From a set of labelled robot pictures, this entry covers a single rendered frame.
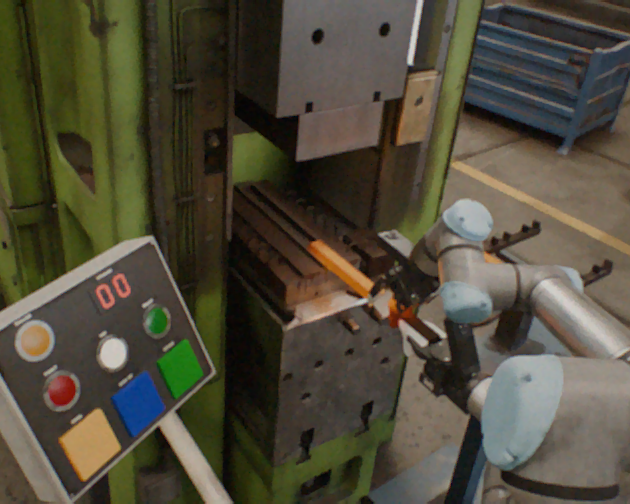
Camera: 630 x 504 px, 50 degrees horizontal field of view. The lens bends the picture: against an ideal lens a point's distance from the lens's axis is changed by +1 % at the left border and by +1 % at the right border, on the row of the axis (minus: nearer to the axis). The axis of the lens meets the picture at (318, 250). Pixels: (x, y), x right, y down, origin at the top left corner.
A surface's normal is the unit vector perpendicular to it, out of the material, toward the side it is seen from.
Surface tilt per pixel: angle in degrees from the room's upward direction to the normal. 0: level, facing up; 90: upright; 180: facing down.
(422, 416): 0
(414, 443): 0
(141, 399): 60
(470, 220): 30
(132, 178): 90
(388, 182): 90
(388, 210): 90
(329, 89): 90
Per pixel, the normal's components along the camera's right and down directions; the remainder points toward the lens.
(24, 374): 0.79, -0.12
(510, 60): -0.69, 0.33
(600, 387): 0.10, -0.62
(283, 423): 0.56, 0.49
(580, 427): 0.08, -0.06
